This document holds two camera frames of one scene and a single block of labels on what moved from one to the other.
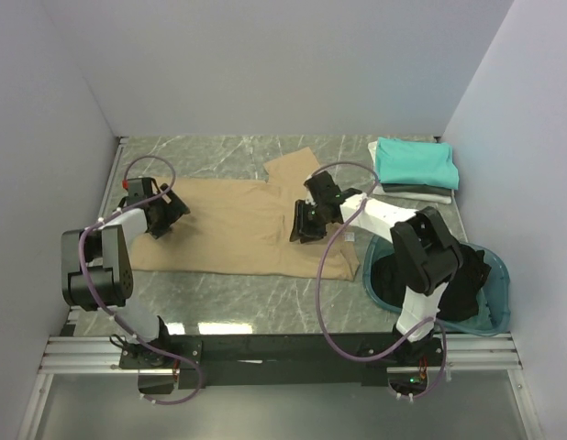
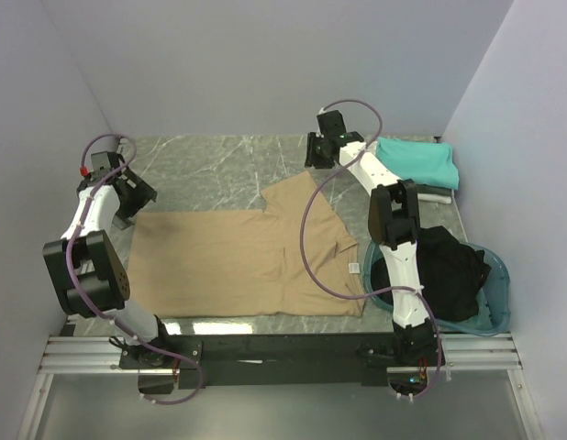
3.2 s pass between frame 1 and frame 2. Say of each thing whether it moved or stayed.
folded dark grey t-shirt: stayed
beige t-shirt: moved
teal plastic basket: stayed
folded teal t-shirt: stayed
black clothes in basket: stayed
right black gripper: moved
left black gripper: moved
